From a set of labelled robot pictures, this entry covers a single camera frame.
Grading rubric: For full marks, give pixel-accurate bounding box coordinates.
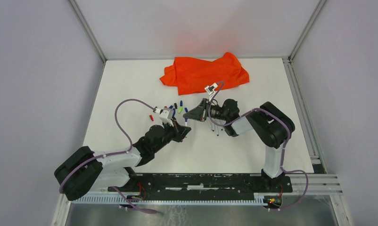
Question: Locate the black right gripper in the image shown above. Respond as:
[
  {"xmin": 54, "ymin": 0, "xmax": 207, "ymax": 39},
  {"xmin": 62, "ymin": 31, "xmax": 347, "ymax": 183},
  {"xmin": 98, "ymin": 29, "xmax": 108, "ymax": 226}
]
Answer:
[{"xmin": 184, "ymin": 98, "xmax": 229, "ymax": 121}]

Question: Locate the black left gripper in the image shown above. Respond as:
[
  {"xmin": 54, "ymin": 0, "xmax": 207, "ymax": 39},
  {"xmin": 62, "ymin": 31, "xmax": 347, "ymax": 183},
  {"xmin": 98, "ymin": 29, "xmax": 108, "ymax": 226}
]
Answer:
[{"xmin": 153, "ymin": 119, "xmax": 191, "ymax": 153}]

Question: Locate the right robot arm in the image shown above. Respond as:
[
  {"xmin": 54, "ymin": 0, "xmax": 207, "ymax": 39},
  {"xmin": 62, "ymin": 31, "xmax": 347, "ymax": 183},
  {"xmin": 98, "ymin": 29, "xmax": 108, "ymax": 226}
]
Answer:
[{"xmin": 183, "ymin": 98, "xmax": 296, "ymax": 192}]

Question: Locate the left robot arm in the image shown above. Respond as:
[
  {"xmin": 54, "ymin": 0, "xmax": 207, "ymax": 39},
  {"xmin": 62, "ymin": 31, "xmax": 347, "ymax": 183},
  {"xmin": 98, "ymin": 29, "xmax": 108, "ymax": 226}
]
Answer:
[{"xmin": 54, "ymin": 121, "xmax": 191, "ymax": 201}]

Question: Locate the orange cloth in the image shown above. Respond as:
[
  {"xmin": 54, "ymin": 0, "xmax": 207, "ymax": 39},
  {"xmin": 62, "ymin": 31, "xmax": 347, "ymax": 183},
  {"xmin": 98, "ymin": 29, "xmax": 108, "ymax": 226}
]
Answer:
[{"xmin": 160, "ymin": 52, "xmax": 250, "ymax": 95}]

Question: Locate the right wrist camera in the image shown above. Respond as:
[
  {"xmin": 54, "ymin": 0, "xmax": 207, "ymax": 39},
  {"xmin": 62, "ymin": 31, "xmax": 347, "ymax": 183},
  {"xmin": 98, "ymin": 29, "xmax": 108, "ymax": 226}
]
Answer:
[{"xmin": 205, "ymin": 83, "xmax": 219, "ymax": 98}]

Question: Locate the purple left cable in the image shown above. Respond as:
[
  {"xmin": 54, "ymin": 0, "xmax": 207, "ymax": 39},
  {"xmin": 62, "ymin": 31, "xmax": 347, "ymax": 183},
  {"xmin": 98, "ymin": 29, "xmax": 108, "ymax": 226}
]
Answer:
[{"xmin": 59, "ymin": 98, "xmax": 160, "ymax": 215}]

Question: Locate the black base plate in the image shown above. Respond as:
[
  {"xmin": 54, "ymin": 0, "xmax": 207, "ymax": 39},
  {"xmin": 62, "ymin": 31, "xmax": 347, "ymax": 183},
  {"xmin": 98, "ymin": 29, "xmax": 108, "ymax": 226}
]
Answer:
[{"xmin": 117, "ymin": 173, "xmax": 293, "ymax": 201}]

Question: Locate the aluminium frame rail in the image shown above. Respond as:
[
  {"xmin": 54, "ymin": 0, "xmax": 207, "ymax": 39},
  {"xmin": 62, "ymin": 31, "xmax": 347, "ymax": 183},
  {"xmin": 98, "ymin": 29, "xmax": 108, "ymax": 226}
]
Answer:
[{"xmin": 61, "ymin": 172, "xmax": 343, "ymax": 195}]

